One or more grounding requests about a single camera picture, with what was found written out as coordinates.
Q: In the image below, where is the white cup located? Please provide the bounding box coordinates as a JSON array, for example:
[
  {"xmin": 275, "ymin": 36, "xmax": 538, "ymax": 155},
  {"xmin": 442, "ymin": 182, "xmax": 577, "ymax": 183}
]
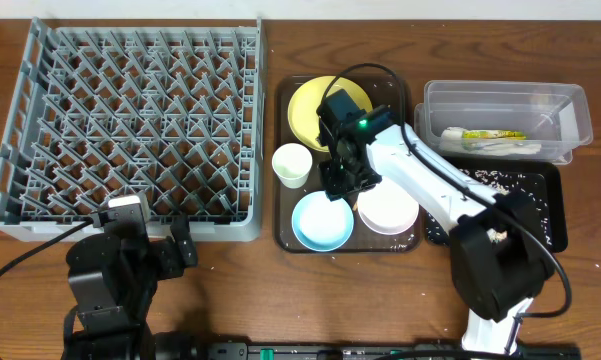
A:
[{"xmin": 272, "ymin": 143, "xmax": 313, "ymax": 189}]

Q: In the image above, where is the grey dish rack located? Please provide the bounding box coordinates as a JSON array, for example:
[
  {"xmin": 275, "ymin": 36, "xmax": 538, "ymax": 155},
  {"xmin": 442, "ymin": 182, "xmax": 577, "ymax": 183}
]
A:
[{"xmin": 0, "ymin": 19, "xmax": 267, "ymax": 242}]

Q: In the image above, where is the yellow green snack wrapper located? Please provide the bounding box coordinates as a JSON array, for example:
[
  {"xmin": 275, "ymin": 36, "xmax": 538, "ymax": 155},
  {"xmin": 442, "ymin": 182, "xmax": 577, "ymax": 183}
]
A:
[{"xmin": 461, "ymin": 130, "xmax": 526, "ymax": 140}]

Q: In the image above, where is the pink bowl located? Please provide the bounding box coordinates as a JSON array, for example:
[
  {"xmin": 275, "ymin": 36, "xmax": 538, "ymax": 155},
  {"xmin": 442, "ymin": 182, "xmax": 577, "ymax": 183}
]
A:
[{"xmin": 356, "ymin": 177, "xmax": 419, "ymax": 235}]

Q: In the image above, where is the clear plastic bin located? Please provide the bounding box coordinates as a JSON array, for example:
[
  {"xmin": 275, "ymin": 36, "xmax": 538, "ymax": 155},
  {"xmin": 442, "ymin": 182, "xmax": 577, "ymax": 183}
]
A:
[{"xmin": 414, "ymin": 80, "xmax": 594, "ymax": 164}]

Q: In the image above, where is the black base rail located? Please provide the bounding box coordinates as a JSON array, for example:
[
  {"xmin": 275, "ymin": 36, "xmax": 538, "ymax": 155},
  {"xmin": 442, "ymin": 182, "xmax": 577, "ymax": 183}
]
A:
[{"xmin": 154, "ymin": 332, "xmax": 581, "ymax": 360}]

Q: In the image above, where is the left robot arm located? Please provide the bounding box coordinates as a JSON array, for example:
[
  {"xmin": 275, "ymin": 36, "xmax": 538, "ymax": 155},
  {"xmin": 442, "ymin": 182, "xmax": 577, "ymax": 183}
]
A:
[{"xmin": 62, "ymin": 216, "xmax": 201, "ymax": 360}]

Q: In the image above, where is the black waste tray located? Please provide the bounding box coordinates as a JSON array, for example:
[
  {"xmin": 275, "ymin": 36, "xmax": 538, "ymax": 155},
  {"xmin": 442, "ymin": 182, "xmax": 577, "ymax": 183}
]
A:
[{"xmin": 446, "ymin": 157, "xmax": 568, "ymax": 253}]

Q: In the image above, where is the yellow plate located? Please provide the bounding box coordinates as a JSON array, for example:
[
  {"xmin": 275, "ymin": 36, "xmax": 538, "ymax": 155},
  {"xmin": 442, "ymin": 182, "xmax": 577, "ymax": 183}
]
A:
[{"xmin": 287, "ymin": 76, "xmax": 372, "ymax": 152}]

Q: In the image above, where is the rice food waste pile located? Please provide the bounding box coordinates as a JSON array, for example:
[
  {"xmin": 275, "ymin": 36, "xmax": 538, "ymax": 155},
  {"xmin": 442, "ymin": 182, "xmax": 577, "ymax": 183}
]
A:
[{"xmin": 487, "ymin": 229, "xmax": 508, "ymax": 244}]

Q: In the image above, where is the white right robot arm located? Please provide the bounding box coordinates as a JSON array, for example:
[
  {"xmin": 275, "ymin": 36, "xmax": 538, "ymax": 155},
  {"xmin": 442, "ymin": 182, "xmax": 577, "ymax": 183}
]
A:
[{"xmin": 317, "ymin": 90, "xmax": 555, "ymax": 355}]

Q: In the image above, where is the blue bowl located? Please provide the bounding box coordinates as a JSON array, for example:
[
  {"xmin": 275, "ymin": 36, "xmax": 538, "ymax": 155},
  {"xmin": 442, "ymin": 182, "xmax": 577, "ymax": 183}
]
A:
[{"xmin": 291, "ymin": 191, "xmax": 355, "ymax": 252}]

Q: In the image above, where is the dark brown serving tray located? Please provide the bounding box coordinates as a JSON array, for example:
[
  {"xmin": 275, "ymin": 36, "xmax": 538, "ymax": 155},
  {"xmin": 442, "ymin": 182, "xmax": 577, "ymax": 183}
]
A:
[{"xmin": 272, "ymin": 75, "xmax": 423, "ymax": 254}]

